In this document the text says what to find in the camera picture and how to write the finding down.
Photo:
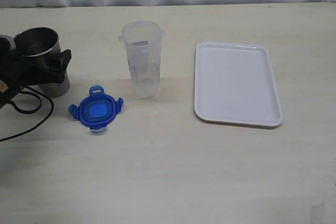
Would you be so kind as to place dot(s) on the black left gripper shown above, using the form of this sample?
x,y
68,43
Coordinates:
x,y
18,73

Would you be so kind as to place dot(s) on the stainless steel cup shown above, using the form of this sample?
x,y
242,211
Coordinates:
x,y
39,45

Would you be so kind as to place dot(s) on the blue plastic snap lid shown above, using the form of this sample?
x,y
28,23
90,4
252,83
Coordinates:
x,y
97,110

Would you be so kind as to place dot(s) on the clear plastic tall container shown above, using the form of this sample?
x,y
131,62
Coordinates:
x,y
143,41

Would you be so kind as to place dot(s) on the white rectangular tray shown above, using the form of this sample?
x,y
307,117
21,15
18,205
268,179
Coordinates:
x,y
235,84

